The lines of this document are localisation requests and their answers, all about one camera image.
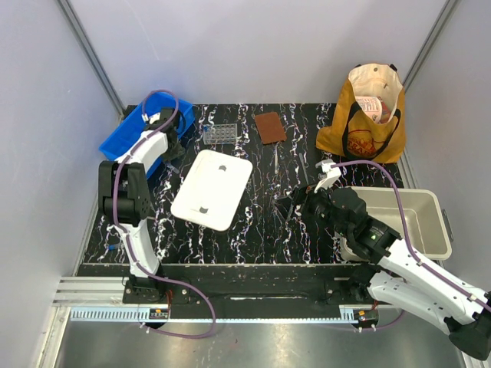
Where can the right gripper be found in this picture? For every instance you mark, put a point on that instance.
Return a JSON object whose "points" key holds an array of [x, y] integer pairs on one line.
{"points": [[307, 196]]}

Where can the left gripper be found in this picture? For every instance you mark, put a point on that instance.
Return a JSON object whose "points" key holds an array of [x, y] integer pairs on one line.
{"points": [[177, 152]]}

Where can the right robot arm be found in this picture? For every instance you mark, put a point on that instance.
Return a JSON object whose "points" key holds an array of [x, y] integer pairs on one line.
{"points": [[396, 273]]}

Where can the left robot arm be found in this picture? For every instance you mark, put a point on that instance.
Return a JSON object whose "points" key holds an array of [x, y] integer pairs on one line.
{"points": [[124, 199]]}

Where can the thin glass rod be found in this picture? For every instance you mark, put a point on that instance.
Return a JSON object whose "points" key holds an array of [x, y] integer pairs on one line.
{"points": [[302, 161]]}

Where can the blue divided plastic bin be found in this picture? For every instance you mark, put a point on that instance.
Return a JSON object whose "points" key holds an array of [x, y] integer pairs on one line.
{"points": [[128, 132]]}

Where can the clear test tube rack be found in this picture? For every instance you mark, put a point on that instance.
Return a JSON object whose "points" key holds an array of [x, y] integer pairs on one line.
{"points": [[214, 134]]}

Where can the white rectangular lid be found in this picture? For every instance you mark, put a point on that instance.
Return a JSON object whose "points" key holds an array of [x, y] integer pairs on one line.
{"points": [[212, 190]]}

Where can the brown scouring pad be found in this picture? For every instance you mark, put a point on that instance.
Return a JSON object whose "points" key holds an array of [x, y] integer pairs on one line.
{"points": [[270, 128]]}

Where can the yellow tote bag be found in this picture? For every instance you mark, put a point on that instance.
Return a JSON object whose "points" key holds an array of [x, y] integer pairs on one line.
{"points": [[353, 134]]}

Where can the package in tote bag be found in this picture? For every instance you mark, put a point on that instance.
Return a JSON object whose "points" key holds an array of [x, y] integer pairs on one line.
{"points": [[375, 108]]}

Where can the beige plastic tub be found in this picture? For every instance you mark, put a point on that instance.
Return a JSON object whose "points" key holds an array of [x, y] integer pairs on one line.
{"points": [[425, 224]]}

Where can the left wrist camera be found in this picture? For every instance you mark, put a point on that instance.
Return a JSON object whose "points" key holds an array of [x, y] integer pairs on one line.
{"points": [[150, 119]]}

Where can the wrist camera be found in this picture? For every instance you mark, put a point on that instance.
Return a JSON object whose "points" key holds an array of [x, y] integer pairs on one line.
{"points": [[330, 173], [150, 119]]}

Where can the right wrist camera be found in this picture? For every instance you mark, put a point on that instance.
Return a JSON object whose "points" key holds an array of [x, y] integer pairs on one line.
{"points": [[330, 173]]}

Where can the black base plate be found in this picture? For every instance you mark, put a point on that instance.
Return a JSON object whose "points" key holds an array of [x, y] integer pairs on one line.
{"points": [[254, 292]]}

